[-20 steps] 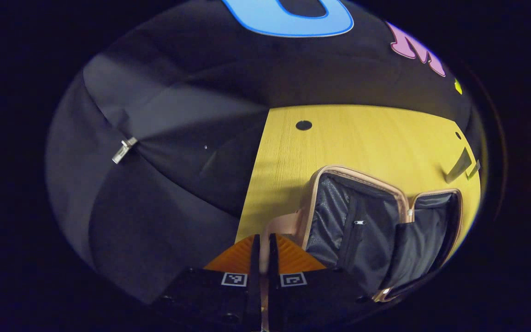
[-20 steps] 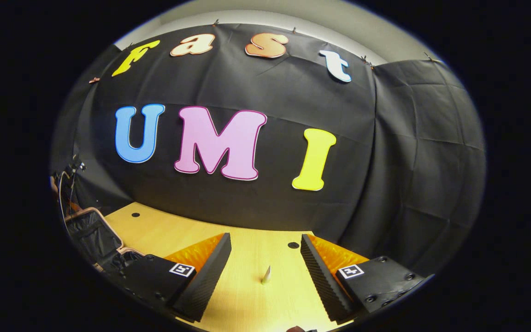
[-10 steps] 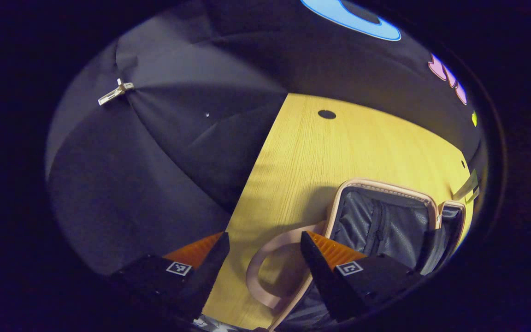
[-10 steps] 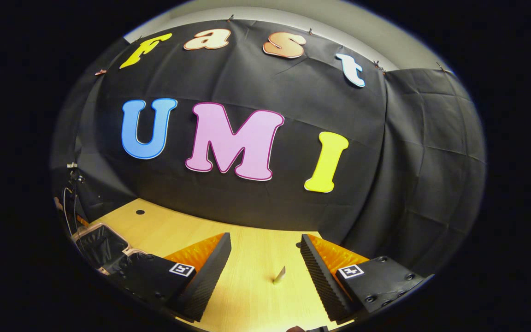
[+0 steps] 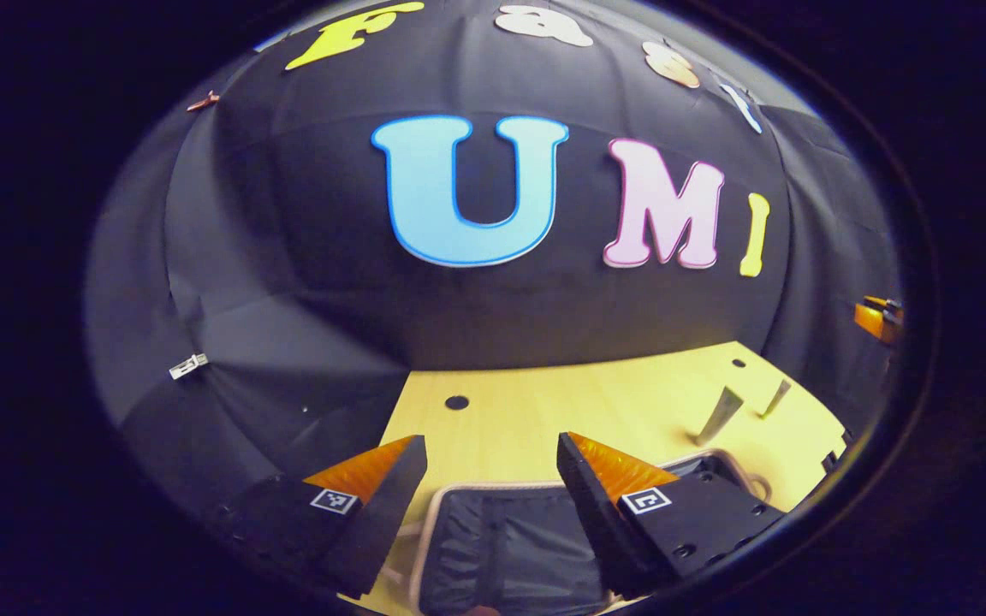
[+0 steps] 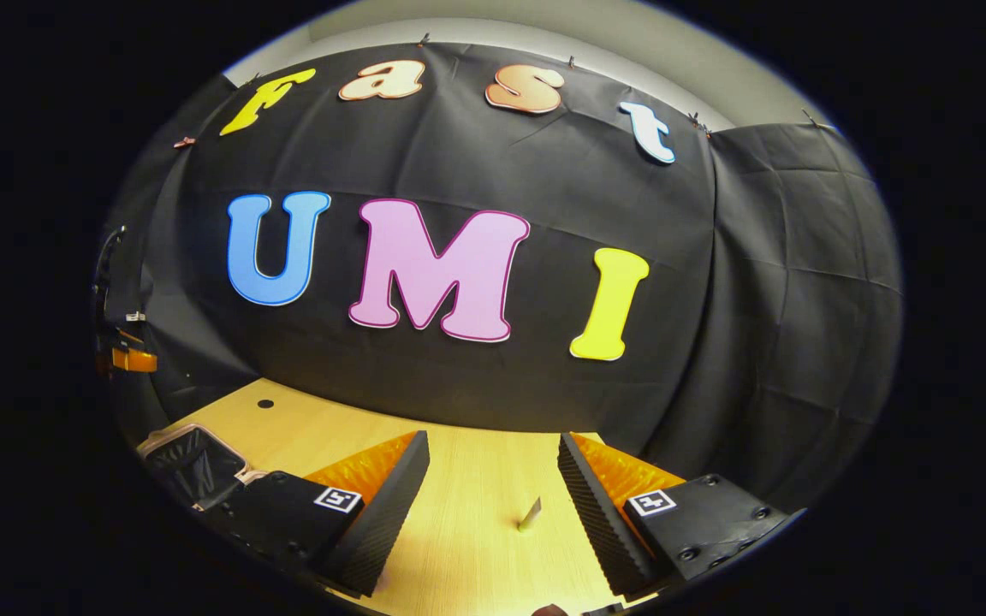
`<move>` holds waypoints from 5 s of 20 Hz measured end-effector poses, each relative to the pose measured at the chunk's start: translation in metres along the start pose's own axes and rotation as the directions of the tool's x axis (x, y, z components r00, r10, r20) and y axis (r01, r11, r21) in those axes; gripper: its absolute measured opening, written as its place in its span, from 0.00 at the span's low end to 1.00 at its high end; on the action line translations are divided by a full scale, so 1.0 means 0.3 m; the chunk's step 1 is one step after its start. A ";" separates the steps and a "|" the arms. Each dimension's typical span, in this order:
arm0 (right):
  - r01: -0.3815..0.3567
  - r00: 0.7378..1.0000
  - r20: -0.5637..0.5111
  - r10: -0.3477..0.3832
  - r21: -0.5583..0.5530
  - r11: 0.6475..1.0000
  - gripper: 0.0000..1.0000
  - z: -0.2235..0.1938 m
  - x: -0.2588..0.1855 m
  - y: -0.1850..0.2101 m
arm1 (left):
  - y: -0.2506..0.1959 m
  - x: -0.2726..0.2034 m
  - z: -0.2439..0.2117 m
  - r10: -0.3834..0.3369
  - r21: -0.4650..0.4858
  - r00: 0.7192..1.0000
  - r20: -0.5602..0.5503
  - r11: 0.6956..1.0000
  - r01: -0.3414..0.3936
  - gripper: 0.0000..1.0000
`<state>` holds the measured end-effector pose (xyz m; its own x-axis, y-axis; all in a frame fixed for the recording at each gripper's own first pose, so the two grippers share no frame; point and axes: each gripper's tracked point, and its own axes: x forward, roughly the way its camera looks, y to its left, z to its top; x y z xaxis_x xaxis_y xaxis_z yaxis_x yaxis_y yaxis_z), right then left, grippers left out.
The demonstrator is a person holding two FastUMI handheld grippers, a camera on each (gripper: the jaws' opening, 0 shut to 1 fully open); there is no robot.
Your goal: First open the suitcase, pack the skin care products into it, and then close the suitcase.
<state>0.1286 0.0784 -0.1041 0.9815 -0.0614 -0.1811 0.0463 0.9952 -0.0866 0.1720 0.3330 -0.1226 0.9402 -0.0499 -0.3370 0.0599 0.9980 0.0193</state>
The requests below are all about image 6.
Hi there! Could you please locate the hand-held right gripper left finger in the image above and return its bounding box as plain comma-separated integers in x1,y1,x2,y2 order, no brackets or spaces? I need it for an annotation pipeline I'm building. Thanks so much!
198,430,431,598

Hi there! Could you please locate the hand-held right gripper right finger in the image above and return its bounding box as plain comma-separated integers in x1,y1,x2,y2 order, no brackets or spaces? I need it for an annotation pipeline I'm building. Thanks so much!
557,432,806,600

